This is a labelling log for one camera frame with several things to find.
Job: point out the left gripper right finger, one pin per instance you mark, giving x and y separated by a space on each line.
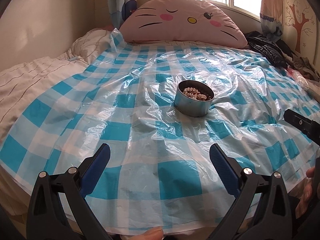
272 218

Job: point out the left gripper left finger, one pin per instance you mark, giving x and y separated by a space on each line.
46 218

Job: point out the right hand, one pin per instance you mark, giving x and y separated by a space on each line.
307 193

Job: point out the left hand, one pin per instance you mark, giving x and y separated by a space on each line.
152 234

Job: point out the pile of clothes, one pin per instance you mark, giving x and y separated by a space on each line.
300 64

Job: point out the black plastic bag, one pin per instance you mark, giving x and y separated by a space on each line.
259 43

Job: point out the tree pattern headboard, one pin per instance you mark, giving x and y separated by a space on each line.
301 28

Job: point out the blue checkered plastic sheet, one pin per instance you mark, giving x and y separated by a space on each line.
159 173

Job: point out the round metal tin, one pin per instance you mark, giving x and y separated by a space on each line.
193 98

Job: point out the white quilt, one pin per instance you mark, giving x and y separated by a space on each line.
23 83

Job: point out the pink cat face pillow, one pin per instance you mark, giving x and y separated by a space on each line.
182 20

